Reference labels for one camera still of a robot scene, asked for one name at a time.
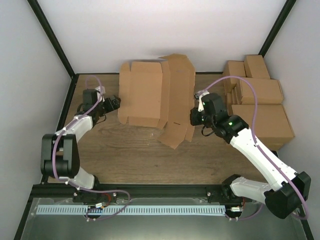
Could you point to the rear right cardboard box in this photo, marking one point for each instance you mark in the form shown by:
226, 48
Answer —
255, 67

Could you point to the bottom stacked cardboard box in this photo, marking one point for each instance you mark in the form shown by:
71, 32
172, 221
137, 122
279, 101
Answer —
273, 145

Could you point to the left black frame post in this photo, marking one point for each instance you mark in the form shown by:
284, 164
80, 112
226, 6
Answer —
42, 19

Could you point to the brown cardboard box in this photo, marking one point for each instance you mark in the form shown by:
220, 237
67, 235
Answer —
159, 93

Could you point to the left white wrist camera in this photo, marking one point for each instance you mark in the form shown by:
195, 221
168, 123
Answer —
100, 90

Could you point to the large front cardboard box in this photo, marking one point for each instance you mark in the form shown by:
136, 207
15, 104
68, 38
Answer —
272, 124

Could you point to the middle folded cardboard box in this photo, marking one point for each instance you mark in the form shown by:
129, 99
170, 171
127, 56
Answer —
267, 91

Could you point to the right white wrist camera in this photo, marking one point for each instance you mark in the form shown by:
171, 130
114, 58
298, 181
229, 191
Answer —
199, 97

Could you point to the light blue slotted cable duct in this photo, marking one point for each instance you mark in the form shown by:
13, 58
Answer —
134, 210

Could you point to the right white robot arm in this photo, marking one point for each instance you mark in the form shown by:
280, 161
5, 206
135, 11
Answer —
285, 189

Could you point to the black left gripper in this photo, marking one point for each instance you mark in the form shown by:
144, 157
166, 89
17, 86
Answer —
116, 105

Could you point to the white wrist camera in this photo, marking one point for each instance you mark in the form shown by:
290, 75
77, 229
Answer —
199, 97
100, 90

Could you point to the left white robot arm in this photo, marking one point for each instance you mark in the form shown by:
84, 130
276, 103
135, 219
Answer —
60, 158

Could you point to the rear left cardboard box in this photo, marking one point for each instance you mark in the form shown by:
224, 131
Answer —
232, 68

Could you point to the black frame post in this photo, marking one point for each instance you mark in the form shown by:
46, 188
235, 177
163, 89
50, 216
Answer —
42, 19
276, 27

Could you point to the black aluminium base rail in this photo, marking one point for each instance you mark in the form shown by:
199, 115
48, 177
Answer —
210, 192

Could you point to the right black frame post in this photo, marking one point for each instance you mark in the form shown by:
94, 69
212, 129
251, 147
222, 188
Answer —
276, 27

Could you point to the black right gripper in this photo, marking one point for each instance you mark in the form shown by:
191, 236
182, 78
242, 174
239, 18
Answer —
194, 121

